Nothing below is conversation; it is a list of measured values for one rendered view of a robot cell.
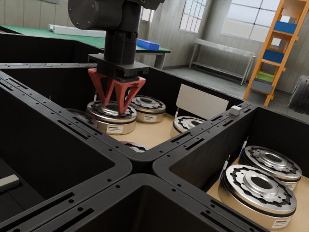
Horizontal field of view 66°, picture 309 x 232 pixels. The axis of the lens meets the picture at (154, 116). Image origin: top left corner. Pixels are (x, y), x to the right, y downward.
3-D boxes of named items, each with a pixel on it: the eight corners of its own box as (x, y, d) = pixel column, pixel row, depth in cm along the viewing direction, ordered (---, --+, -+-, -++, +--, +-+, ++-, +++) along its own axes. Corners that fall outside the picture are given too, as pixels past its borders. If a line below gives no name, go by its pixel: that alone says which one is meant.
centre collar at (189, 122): (192, 119, 54) (192, 117, 54) (212, 128, 52) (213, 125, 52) (181, 124, 50) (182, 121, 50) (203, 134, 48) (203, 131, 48)
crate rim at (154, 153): (144, 72, 67) (146, 64, 67) (249, 113, 53) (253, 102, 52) (-18, 82, 35) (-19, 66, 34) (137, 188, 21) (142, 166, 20)
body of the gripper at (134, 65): (125, 79, 41) (131, 34, 38) (86, 63, 46) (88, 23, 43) (148, 76, 46) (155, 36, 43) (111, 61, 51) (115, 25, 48)
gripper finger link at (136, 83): (117, 121, 44) (124, 72, 40) (92, 107, 48) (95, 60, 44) (141, 113, 49) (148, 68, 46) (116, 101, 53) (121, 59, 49)
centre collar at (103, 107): (112, 103, 52) (113, 101, 52) (129, 112, 50) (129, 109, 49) (95, 107, 48) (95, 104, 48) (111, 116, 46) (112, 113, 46)
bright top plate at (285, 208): (234, 160, 41) (235, 157, 41) (297, 190, 37) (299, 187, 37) (214, 185, 33) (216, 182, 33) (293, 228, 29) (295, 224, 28)
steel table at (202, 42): (194, 67, 762) (202, 39, 731) (246, 84, 697) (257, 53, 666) (187, 68, 709) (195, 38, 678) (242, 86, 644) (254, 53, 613)
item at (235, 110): (231, 111, 42) (234, 105, 42) (239, 114, 41) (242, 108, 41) (228, 113, 41) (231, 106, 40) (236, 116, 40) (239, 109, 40)
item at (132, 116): (112, 100, 56) (113, 97, 55) (145, 116, 51) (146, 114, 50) (76, 106, 48) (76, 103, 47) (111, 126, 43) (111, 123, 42)
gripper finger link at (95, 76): (109, 117, 45) (114, 68, 41) (84, 103, 49) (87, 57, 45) (133, 109, 50) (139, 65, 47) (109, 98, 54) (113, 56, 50)
